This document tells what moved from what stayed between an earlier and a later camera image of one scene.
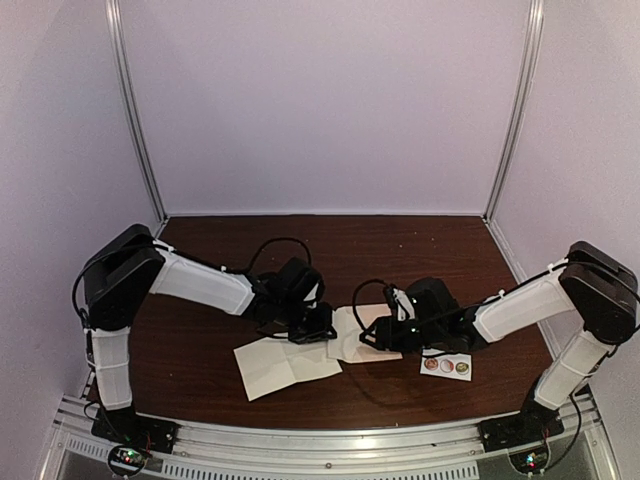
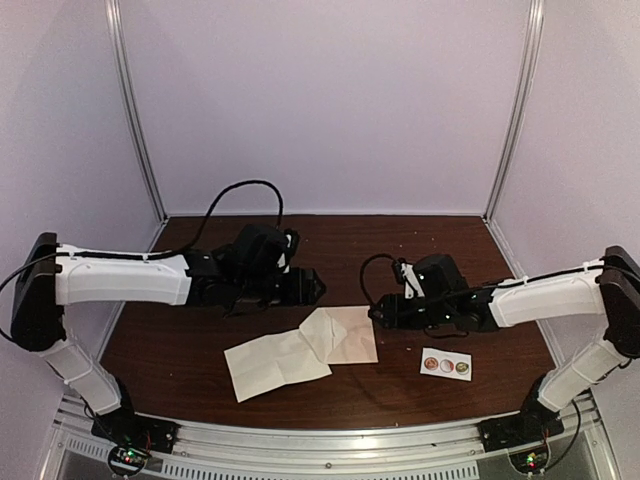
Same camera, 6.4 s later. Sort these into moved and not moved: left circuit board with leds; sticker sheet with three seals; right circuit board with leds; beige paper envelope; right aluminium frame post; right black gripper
Moved: right black gripper; beige paper envelope
Not moved: right aluminium frame post; sticker sheet with three seals; right circuit board with leds; left circuit board with leds
